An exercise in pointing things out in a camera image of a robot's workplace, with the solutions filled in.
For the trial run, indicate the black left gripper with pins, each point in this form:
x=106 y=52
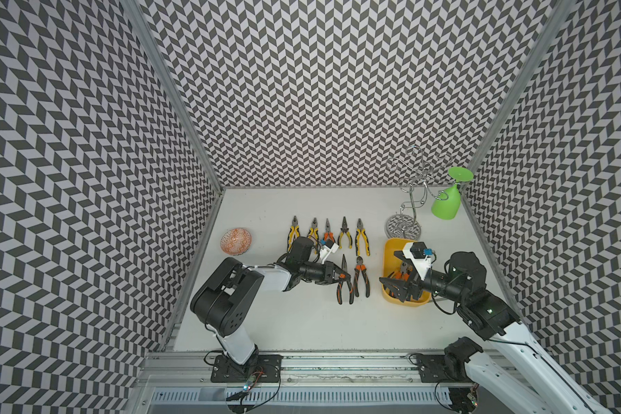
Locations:
x=329 y=267

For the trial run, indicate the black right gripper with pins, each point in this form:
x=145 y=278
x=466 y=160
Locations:
x=401 y=285

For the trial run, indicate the orange black diagonal cutters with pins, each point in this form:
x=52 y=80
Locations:
x=361 y=276

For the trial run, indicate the orange black needle-nose pliers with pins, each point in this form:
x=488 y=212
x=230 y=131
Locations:
x=328 y=236

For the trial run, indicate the small yellow needle-nose pliers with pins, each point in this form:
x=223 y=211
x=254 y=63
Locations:
x=345 y=237

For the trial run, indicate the large yellow black pliers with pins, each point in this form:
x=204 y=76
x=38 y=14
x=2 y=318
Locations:
x=362 y=244

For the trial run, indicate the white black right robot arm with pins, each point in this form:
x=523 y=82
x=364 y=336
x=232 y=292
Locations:
x=546 y=388

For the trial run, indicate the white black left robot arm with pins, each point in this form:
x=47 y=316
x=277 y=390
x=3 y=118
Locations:
x=224 y=300

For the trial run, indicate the yellow plastic storage box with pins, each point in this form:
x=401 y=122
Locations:
x=392 y=268

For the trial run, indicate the green plastic wine glass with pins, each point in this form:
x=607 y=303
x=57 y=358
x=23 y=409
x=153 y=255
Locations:
x=448 y=202

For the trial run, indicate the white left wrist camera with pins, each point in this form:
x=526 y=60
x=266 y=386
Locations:
x=326 y=248

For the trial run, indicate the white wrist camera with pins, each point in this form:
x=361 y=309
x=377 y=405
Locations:
x=421 y=257
x=326 y=248

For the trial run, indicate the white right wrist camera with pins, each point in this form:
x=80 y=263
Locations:
x=421 y=257

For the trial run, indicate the chrome wire glass stand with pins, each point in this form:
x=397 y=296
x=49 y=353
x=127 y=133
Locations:
x=412 y=173

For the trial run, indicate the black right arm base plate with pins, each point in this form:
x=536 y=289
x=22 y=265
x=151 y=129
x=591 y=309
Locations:
x=429 y=368

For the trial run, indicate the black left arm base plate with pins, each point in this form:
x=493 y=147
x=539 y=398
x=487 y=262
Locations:
x=266 y=367

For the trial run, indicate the aluminium front rail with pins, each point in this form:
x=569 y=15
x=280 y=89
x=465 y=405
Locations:
x=369 y=382

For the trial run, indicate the aluminium corner post right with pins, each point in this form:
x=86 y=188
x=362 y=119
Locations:
x=558 y=16

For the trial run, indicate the aluminium corner post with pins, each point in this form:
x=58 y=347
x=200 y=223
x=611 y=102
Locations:
x=558 y=16
x=133 y=12

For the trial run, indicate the aluminium corner post left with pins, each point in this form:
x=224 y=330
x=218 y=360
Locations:
x=133 y=12

